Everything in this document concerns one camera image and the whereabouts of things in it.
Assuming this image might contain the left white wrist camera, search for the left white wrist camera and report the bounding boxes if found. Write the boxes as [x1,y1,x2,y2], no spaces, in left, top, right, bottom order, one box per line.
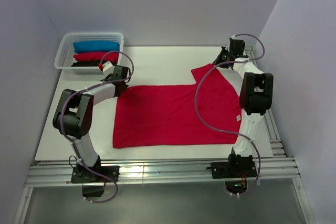
[98,61,115,74]

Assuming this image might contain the purple cable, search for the purple cable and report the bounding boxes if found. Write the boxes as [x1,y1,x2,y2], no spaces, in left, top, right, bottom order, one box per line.
[195,33,265,198]
[59,50,134,204]

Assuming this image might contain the white perforated plastic basket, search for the white perforated plastic basket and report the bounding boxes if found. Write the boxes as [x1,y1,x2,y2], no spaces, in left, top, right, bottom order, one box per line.
[54,32,124,74]

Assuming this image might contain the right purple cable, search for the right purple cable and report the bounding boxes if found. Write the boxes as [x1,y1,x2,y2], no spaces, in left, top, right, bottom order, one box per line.
[195,33,265,198]

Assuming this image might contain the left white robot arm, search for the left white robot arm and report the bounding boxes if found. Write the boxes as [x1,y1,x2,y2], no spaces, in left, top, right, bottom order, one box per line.
[52,65,133,182]

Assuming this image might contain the rolled black t shirt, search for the rolled black t shirt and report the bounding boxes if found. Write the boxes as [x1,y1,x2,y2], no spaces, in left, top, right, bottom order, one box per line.
[71,60,107,68]

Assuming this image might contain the aluminium front rail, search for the aluminium front rail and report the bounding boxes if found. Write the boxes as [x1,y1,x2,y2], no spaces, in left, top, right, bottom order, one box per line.
[25,157,300,187]

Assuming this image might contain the rolled blue t shirt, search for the rolled blue t shirt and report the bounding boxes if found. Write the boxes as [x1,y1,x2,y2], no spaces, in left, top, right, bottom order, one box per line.
[73,40,120,54]

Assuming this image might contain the rolled red t shirt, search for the rolled red t shirt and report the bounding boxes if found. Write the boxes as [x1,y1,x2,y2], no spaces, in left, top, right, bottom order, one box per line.
[73,51,119,62]

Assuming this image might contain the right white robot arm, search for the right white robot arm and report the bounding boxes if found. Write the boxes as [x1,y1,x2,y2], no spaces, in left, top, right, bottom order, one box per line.
[210,34,274,179]

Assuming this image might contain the red t shirt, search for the red t shirt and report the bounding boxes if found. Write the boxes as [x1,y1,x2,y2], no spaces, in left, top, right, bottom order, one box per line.
[73,51,119,62]
[112,64,242,148]

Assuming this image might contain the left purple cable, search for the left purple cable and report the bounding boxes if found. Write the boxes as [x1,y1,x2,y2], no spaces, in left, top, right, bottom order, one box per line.
[59,50,134,204]

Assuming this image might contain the aluminium side rail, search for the aluminium side rail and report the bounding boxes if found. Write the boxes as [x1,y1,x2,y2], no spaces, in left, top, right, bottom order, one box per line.
[244,46,286,158]

